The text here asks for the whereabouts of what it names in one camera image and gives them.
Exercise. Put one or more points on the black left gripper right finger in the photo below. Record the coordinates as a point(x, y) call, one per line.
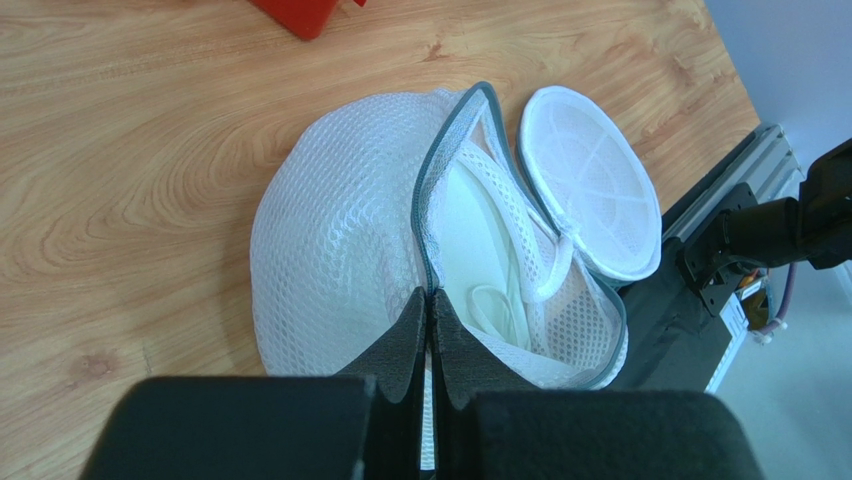
point(490, 423)

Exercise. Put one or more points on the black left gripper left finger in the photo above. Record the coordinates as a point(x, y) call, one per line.
point(364, 422)

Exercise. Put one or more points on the white bra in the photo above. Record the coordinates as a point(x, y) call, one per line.
point(482, 274)

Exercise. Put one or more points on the white mesh laundry bag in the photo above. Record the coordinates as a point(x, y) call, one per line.
point(352, 223)

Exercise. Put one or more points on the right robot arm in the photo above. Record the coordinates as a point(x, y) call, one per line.
point(740, 235)

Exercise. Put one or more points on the red plastic tray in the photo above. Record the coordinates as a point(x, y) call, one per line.
point(305, 19)

